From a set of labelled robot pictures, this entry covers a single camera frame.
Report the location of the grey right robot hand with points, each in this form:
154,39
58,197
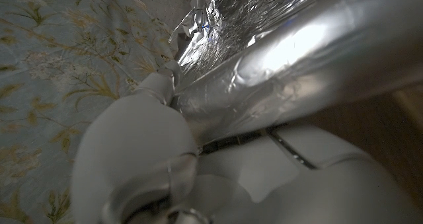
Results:
198,9

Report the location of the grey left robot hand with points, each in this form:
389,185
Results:
231,177

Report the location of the aluminum foil roll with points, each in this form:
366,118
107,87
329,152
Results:
291,59

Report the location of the floral printed backdrop cloth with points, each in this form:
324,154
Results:
66,85

